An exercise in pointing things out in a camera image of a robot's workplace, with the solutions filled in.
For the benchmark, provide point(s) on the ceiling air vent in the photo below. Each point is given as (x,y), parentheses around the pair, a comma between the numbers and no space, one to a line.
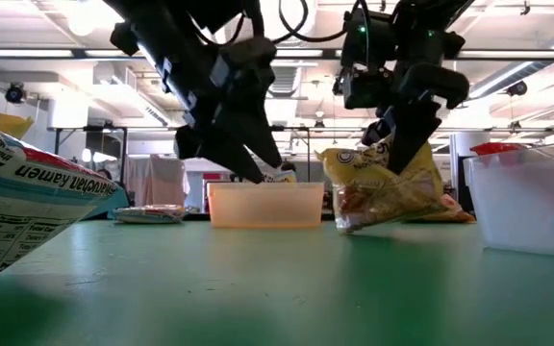
(284,79)

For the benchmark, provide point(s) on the black metal frame stand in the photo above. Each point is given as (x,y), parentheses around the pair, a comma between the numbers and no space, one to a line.
(89,128)

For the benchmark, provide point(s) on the clear plastic bin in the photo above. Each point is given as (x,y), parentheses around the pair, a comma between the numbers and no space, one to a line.
(522,202)

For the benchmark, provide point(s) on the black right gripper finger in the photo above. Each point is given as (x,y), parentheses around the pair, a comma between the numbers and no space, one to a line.
(377,133)
(416,125)

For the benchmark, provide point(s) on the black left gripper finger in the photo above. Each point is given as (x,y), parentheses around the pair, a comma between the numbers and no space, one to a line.
(229,154)
(253,72)

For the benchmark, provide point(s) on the person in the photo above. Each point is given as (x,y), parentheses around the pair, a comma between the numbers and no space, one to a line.
(105,174)
(288,167)

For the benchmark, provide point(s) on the Maruchan beef ramen pack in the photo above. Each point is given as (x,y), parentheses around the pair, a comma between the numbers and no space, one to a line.
(41,192)
(149,215)
(282,178)

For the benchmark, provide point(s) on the orange translucent plastic bin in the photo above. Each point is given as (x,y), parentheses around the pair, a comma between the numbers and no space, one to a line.
(265,206)

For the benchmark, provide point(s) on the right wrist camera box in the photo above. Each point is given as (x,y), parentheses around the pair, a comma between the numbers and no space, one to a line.
(366,89)

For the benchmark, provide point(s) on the black ceiling-hung camera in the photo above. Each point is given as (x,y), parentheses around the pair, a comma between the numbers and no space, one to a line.
(516,89)
(15,93)

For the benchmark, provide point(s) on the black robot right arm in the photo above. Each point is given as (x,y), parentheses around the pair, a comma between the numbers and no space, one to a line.
(373,33)

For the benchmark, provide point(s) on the beige hanging cloth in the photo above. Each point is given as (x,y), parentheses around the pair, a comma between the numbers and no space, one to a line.
(157,178)

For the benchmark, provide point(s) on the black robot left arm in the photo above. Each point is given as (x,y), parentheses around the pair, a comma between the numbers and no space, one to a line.
(176,29)

